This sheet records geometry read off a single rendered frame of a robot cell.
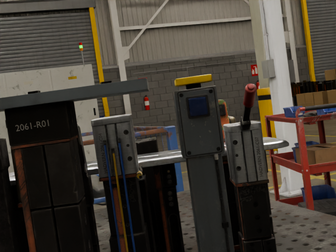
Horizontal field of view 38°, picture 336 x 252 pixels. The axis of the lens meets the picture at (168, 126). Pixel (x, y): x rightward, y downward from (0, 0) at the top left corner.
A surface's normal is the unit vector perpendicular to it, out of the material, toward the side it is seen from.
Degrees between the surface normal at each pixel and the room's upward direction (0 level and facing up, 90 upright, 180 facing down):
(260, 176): 90
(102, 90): 90
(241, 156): 90
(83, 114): 90
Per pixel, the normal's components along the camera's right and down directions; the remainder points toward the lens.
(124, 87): 0.02, 0.05
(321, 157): 0.24, 0.02
